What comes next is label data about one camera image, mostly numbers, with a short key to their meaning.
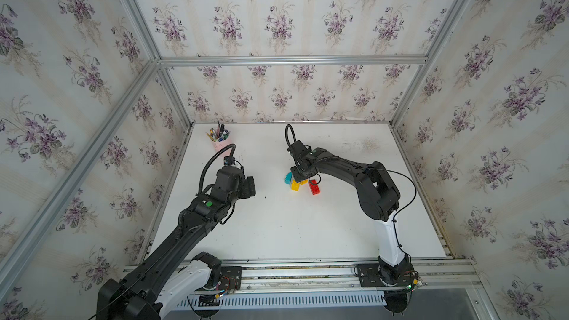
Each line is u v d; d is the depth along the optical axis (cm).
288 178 96
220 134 103
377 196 54
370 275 72
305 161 73
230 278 72
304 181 88
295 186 93
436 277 74
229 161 67
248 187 71
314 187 95
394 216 56
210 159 55
